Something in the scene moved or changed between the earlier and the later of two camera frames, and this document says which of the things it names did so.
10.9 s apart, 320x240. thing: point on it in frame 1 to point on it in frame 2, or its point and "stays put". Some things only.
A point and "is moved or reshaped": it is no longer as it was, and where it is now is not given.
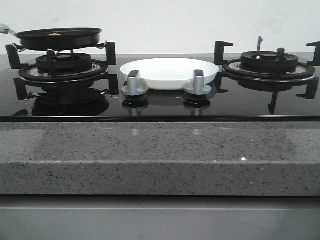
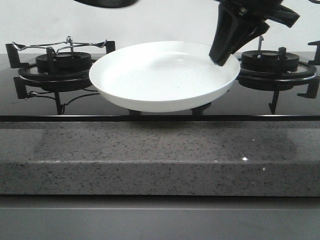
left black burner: (66, 63) stays put
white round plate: (170, 73) is moved or reshaped
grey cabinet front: (114, 217) stays put
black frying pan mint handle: (58, 39) to (108, 3)
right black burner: (267, 61) stays put
